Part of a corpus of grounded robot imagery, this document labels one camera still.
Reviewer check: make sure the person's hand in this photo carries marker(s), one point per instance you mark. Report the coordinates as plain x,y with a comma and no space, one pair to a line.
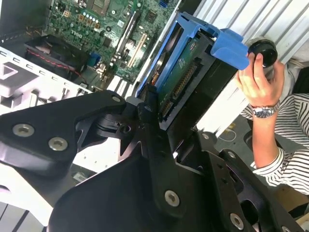
263,84

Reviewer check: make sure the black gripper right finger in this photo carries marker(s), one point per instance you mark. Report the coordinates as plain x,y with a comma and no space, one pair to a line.
241,188

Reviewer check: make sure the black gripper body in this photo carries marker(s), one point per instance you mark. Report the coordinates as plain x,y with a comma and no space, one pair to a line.
116,193

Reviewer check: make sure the hard disk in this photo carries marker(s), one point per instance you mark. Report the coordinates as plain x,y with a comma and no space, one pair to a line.
229,48

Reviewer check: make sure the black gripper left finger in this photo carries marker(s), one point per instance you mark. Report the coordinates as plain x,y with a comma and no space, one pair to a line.
38,116

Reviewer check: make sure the small round black tool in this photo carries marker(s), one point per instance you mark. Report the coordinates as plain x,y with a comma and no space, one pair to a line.
268,52

